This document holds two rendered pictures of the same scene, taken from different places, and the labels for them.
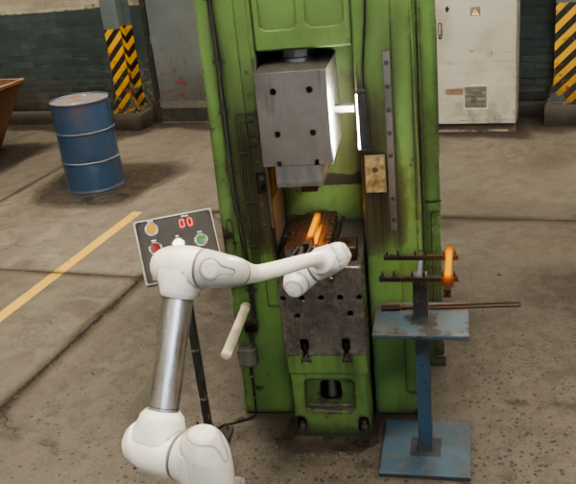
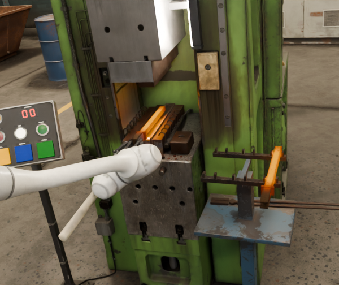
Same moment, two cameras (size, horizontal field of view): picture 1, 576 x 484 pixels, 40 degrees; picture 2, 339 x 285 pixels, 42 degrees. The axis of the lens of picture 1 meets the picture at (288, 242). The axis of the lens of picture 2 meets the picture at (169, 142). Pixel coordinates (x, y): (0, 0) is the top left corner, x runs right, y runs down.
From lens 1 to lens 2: 1.55 m
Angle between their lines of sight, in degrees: 8
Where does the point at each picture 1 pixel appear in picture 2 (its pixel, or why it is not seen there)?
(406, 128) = (239, 25)
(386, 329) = (209, 227)
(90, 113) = not seen: hidden behind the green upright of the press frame
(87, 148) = (58, 50)
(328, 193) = (178, 88)
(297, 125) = (125, 20)
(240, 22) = not seen: outside the picture
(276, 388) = (131, 253)
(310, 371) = (150, 249)
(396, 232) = (229, 129)
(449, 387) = (282, 260)
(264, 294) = not seen: hidden behind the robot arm
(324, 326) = (160, 213)
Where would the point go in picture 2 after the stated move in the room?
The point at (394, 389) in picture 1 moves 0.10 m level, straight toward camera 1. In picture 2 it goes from (229, 264) to (227, 277)
